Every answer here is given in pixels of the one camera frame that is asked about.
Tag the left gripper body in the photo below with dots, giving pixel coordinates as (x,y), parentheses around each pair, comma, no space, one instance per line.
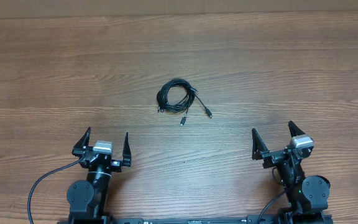
(115,165)

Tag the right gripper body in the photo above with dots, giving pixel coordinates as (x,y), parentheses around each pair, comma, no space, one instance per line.
(273,158)

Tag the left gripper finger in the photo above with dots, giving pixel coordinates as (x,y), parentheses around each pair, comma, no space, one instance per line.
(126,152)
(84,140)

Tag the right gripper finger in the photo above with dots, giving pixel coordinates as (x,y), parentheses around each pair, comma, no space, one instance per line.
(258,148)
(294,129)

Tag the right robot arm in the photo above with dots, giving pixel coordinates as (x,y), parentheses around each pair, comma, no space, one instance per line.
(307,196)

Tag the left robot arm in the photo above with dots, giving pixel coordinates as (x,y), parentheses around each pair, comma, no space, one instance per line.
(87,198)

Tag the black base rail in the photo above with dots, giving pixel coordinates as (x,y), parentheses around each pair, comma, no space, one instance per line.
(250,219)

